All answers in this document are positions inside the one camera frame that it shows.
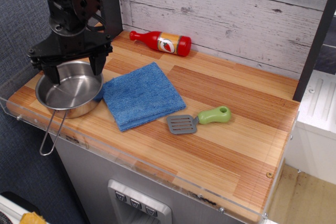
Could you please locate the green grey toy spatula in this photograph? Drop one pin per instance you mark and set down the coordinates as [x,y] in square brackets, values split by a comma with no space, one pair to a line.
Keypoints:
[186,124]

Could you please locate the yellow object bottom left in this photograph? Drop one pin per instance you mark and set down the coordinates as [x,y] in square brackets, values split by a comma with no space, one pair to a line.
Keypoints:
[32,218]

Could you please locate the red toy sauce bottle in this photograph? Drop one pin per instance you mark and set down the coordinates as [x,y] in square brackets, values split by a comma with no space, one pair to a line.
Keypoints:
[165,42]

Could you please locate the stainless steel saucepan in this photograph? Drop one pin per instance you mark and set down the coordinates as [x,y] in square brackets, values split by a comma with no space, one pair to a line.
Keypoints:
[78,93]

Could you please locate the clear acrylic guard rail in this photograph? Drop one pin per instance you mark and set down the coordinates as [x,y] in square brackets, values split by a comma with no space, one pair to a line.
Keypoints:
[230,168]

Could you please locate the dark left frame post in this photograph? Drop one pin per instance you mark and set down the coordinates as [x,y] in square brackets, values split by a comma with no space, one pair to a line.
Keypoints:
[112,15]

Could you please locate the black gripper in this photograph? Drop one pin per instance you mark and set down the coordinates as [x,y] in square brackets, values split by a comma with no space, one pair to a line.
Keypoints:
[56,49]

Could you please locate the dark frame post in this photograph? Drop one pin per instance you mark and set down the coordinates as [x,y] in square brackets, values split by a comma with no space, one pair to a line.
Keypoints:
[313,54]
[112,15]

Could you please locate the grey toy kitchen cabinet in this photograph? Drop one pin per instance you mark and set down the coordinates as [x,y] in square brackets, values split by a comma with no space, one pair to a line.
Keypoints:
[90,171]

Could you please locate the silver button panel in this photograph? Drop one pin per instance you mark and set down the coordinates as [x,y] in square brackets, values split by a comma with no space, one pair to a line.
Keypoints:
[132,206]

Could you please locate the white toy sink unit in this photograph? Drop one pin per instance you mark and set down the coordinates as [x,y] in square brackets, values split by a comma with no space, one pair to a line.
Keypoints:
[311,148]

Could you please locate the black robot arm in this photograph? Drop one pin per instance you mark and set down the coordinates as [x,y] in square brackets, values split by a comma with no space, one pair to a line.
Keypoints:
[70,17]

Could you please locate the blue folded cloth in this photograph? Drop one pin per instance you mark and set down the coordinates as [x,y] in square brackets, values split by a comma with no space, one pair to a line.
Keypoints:
[141,96]

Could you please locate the dark right frame post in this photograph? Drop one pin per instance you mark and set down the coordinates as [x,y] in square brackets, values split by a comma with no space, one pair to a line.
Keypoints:
[313,54]

